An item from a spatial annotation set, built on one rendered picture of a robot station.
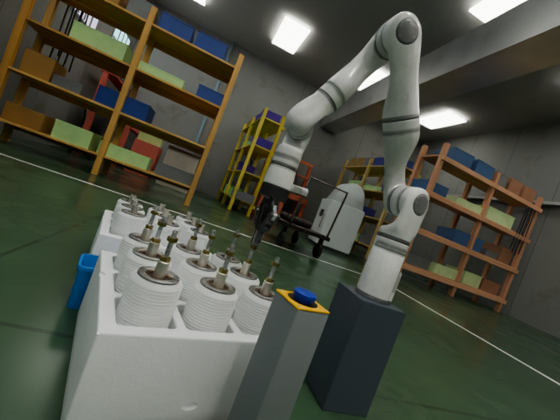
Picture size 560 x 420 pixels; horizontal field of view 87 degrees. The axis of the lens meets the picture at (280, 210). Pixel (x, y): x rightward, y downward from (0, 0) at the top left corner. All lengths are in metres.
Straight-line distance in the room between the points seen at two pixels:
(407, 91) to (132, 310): 0.75
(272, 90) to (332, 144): 2.51
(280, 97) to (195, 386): 9.05
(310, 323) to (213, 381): 0.24
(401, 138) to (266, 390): 0.64
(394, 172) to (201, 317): 0.61
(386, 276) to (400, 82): 0.49
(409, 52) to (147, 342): 0.81
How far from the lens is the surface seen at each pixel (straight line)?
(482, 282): 7.14
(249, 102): 9.18
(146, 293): 0.56
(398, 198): 0.86
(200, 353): 0.60
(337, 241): 5.36
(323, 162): 9.60
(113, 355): 0.57
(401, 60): 0.83
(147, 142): 6.92
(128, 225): 1.06
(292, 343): 0.50
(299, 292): 0.50
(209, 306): 0.60
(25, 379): 0.76
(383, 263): 0.85
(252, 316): 0.66
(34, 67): 4.69
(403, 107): 0.83
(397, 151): 0.84
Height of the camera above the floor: 0.45
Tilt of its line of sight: 1 degrees down
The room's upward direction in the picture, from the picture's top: 21 degrees clockwise
